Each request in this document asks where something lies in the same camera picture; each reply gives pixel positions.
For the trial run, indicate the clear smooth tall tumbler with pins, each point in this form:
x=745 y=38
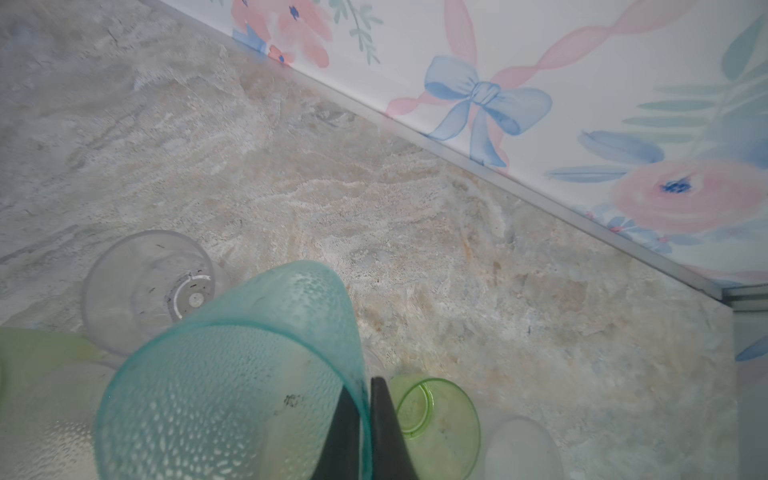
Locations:
x=143 y=285

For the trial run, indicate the right aluminium corner post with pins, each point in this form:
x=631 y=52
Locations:
x=746 y=298

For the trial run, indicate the light green textured tumbler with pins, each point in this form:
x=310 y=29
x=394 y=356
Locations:
x=27 y=354

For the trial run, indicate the clear textured tumbler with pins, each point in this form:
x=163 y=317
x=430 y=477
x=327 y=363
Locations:
x=47 y=430

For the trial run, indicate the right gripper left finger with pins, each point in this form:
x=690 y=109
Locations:
x=340 y=456

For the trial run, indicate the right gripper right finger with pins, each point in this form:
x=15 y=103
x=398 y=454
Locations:
x=391 y=460

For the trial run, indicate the teal textured tumbler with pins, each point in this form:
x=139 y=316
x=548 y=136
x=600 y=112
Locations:
x=244 y=388

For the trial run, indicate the frosted clear tumbler back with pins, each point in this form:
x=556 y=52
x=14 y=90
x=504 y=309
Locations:
x=515 y=447

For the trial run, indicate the bright green smooth tumbler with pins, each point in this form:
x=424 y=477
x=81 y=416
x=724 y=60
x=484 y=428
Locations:
x=439 y=424

